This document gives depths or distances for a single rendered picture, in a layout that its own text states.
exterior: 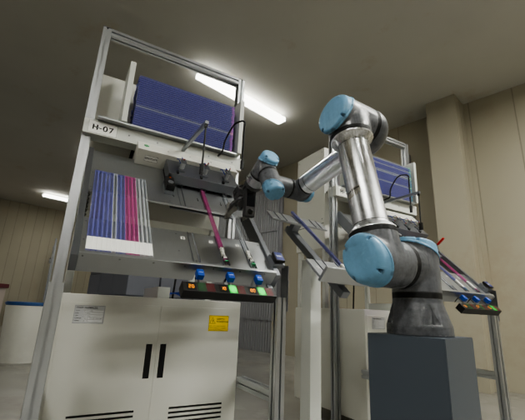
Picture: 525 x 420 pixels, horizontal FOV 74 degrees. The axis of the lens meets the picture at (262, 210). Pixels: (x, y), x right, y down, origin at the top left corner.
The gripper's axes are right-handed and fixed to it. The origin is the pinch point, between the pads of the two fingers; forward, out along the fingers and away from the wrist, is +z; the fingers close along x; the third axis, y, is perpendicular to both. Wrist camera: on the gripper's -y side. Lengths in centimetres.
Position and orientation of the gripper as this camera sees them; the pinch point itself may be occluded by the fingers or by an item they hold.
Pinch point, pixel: (234, 219)
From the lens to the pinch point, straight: 152.8
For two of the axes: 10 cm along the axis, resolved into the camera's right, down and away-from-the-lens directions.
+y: -2.1, -7.3, 6.5
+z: -4.6, 6.6, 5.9
